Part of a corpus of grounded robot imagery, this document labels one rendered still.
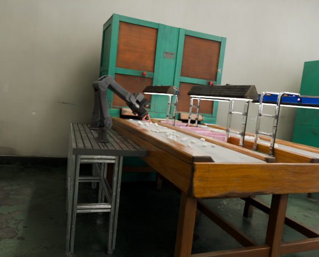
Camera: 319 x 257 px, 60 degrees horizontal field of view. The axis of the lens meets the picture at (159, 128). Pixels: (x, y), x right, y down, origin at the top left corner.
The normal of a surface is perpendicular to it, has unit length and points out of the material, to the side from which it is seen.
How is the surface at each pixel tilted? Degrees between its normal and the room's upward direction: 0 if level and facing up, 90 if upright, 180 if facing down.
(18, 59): 90
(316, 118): 90
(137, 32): 90
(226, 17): 90
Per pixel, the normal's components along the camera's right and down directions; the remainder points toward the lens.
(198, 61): 0.37, 0.14
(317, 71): -0.94, -0.07
